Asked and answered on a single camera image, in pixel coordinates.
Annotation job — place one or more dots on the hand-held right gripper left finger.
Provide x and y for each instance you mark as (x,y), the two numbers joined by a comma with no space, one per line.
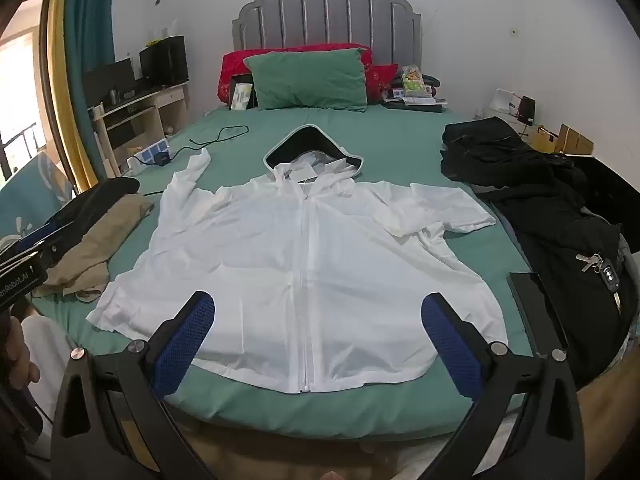
(187,340)

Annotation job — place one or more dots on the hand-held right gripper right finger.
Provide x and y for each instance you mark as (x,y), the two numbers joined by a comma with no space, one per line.
(447,342)

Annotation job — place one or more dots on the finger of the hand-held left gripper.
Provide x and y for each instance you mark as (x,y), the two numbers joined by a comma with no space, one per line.
(40,234)

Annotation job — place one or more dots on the white hooded jacket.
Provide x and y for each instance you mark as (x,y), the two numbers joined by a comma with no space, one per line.
(310,270)

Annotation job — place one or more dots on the person's left hand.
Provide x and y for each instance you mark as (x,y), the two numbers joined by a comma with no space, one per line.
(20,355)

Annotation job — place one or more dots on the teal printed cushion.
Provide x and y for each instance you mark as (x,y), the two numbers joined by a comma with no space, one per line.
(35,185)

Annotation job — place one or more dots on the khaki pants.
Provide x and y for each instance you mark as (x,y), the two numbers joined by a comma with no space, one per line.
(95,240)

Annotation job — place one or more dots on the dark cloth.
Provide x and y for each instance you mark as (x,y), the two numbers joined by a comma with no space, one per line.
(95,200)

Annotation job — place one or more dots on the white cloth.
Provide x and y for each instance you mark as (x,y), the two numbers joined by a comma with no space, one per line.
(50,355)

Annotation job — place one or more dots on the black smartphone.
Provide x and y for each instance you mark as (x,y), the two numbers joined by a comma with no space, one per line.
(537,310)

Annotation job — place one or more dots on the white power strip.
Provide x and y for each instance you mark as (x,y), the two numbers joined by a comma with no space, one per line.
(147,152)

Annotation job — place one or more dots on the black charger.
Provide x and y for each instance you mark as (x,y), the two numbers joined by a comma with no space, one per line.
(163,159)

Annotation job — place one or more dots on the black jacket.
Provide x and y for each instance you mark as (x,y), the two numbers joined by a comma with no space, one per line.
(560,230)

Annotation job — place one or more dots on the wooden shelf unit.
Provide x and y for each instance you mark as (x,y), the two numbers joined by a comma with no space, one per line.
(150,110)

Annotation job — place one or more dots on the black monitor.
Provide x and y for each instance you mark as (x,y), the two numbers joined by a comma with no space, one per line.
(110,80)

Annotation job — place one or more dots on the key bunch with fob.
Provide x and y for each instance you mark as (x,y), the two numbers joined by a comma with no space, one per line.
(602,270)

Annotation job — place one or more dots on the black pants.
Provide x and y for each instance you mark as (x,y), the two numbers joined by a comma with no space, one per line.
(480,147)

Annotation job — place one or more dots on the teal curtain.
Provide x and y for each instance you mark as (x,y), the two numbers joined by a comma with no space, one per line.
(90,35)

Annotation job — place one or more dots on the black computer case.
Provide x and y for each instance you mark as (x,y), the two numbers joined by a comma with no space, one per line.
(165,62)

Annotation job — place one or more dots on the bed with green sheet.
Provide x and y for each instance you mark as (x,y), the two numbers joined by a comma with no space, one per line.
(380,135)

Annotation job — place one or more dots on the cardboard box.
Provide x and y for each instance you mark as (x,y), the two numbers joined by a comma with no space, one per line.
(570,140)

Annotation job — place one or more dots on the black flat box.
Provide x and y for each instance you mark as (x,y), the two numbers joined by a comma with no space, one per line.
(417,106)

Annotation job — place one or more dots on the tissue pack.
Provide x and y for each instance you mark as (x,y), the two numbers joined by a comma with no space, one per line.
(242,95)

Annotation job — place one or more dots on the white bag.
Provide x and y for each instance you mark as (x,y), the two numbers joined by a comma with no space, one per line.
(504,102)

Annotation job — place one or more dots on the red pillow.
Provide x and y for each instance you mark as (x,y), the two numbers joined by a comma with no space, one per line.
(235,67)

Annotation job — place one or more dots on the green pillow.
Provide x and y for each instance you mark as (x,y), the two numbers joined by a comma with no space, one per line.
(307,77)

